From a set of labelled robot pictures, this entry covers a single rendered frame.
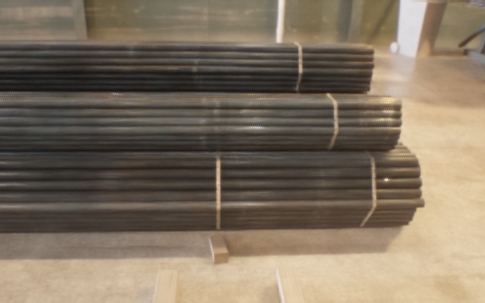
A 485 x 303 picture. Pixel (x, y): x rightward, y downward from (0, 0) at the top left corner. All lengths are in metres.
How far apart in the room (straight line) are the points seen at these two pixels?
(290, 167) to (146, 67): 1.10
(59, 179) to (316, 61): 1.72
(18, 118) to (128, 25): 7.16
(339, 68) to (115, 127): 1.46
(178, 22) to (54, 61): 6.66
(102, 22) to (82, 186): 7.43
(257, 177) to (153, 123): 0.65
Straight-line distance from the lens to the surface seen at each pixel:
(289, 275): 2.09
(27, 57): 2.88
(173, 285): 2.03
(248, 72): 2.60
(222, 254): 2.26
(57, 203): 2.42
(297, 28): 9.44
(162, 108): 2.26
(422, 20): 8.80
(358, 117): 2.38
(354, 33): 9.59
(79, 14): 9.48
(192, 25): 9.27
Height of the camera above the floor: 1.48
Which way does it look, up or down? 24 degrees down
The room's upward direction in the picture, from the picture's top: 2 degrees clockwise
